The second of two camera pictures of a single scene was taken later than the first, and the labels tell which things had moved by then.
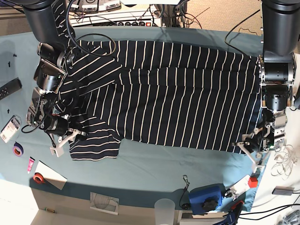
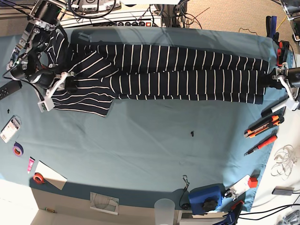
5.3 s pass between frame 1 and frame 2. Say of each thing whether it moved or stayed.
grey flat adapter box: stayed
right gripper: moved
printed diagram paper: stayed
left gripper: moved
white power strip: stayed
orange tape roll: stayed
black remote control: stayed
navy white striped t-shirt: moved
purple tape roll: stayed
